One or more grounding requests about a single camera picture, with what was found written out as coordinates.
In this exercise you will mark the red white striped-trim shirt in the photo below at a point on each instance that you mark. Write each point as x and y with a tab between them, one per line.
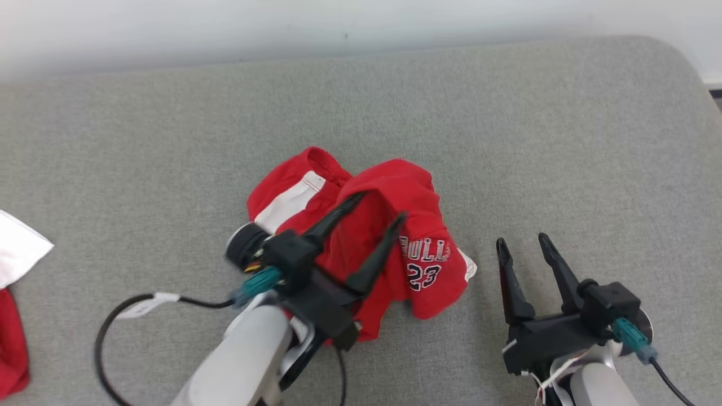
11	338

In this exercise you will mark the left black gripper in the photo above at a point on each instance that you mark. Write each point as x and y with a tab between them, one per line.
324	307

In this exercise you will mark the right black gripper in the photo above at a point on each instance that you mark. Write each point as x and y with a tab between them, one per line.
547	338

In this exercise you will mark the left white grey robot arm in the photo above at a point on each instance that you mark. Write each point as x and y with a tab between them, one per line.
237	361

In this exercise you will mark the red Bulls 23 shorts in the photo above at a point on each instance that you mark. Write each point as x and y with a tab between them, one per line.
395	192

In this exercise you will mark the right white grey robot arm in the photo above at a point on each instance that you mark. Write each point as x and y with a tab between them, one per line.
598	389

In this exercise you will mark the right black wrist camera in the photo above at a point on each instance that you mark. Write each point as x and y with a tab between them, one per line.
612	304

